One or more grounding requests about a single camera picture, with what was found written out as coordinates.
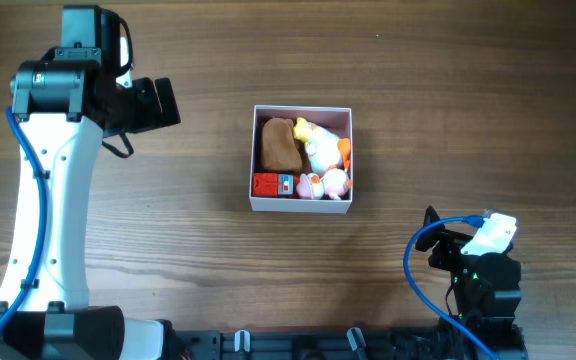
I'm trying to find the right blue cable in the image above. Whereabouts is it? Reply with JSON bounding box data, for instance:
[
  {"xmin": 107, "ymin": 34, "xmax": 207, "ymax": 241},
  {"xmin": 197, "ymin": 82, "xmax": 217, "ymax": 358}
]
[{"xmin": 402, "ymin": 215, "xmax": 499, "ymax": 360}]

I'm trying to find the brown plush toy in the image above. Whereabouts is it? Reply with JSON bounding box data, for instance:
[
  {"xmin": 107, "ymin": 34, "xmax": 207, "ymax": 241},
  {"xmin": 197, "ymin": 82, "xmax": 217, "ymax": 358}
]
[{"xmin": 261, "ymin": 117, "xmax": 303, "ymax": 173}]

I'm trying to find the blue cable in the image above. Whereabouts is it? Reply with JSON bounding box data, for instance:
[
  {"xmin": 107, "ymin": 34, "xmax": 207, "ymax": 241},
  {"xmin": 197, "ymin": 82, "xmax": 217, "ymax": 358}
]
[
  {"xmin": 0, "ymin": 105, "xmax": 50, "ymax": 360},
  {"xmin": 402, "ymin": 215, "xmax": 499, "ymax": 360}
]

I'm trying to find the white yellow duck plush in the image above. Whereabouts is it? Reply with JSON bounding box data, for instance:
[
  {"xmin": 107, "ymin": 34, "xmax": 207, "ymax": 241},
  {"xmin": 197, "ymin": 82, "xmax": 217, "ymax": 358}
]
[{"xmin": 293, "ymin": 117, "xmax": 352, "ymax": 176}]

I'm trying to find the pink cardboard box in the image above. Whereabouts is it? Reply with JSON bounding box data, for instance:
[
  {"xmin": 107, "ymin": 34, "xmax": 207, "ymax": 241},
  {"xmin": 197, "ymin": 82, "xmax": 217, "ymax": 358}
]
[{"xmin": 249, "ymin": 105, "xmax": 354, "ymax": 214}]

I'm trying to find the left blue cable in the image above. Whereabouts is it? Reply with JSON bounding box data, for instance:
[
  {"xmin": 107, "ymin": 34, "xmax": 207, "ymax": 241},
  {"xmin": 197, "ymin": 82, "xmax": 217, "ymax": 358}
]
[{"xmin": 0, "ymin": 105, "xmax": 50, "ymax": 360}]

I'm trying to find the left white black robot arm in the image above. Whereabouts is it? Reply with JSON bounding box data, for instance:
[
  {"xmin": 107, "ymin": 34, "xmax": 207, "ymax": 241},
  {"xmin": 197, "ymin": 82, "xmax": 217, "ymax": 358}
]
[{"xmin": 0, "ymin": 5, "xmax": 188, "ymax": 359}]

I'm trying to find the red toy fire truck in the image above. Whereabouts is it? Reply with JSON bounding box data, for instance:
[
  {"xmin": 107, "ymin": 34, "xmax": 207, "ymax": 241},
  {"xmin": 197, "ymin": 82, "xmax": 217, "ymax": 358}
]
[{"xmin": 252, "ymin": 173, "xmax": 295, "ymax": 198}]

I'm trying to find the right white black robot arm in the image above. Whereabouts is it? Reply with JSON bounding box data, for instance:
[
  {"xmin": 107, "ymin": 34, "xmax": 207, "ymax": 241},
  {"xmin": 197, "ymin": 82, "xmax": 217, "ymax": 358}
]
[{"xmin": 404, "ymin": 206, "xmax": 528, "ymax": 359}]

